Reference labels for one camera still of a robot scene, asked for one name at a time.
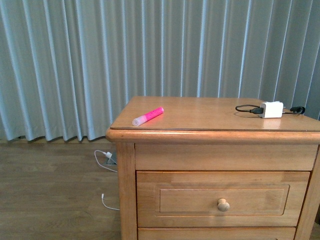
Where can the pink highlighter marker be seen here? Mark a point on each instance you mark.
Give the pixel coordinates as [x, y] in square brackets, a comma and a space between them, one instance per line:
[147, 117]

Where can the wooden drawer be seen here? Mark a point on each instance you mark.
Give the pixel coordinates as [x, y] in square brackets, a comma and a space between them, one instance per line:
[227, 233]
[191, 199]

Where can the wooden nightstand cabinet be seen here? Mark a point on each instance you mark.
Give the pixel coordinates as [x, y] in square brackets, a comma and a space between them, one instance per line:
[209, 135]

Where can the grey floor outlet box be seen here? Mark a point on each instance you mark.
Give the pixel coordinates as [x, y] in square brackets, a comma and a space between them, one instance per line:
[112, 160]

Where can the white power adapter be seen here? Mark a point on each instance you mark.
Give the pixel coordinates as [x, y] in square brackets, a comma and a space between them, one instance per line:
[271, 110]

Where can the grey pleated curtain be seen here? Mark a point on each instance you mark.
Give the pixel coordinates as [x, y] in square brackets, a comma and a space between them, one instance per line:
[68, 67]

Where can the white plug adapter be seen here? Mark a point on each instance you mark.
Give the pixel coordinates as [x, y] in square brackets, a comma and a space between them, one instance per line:
[108, 154]

